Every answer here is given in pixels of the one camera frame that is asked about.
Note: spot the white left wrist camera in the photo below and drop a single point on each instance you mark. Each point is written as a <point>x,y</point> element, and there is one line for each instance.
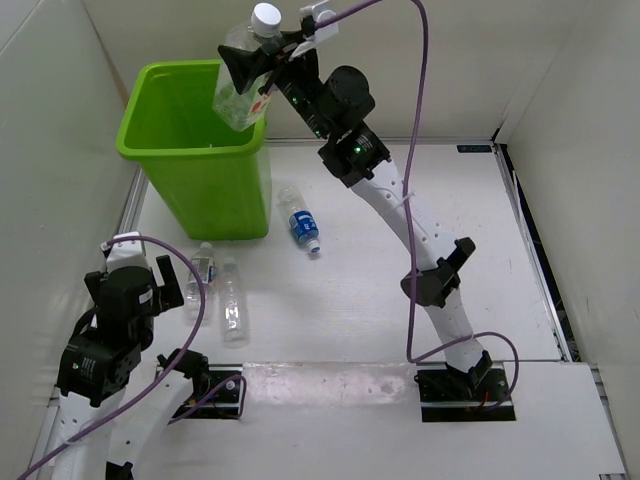
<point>125,251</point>

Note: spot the clear bottle red green label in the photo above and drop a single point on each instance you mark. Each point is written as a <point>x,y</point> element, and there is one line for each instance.
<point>240,111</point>

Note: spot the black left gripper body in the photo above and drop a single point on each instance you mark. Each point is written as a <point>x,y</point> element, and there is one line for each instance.
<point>152,311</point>

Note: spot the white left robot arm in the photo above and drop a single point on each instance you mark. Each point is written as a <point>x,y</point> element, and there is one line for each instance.
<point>95,368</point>

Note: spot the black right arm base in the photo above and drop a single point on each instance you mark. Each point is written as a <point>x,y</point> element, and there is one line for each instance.
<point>445,400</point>

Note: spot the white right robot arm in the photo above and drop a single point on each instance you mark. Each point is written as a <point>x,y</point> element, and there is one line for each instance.
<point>334,109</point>

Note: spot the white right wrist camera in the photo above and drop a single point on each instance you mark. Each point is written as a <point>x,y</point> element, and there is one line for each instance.
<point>319,12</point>

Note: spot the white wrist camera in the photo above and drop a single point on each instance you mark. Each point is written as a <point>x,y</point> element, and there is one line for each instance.
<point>319,12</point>
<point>125,251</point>

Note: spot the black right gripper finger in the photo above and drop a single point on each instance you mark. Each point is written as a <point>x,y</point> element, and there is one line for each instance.
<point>245,67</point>
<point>297,42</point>

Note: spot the green plastic bin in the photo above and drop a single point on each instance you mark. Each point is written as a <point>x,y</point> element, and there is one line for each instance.
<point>215,181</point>

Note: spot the clear bottle white blue label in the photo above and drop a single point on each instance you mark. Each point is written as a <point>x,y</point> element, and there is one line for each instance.
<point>200,285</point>

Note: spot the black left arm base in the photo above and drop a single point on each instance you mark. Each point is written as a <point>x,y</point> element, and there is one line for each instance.
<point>225,393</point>

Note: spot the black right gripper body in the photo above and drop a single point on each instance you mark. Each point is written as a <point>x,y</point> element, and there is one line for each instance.
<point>300,84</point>

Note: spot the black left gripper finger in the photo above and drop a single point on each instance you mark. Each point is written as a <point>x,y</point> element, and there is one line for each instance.
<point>170,295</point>
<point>93,281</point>

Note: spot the clear unlabelled plastic bottle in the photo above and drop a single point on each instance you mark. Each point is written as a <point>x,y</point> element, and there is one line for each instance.
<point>232,300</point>

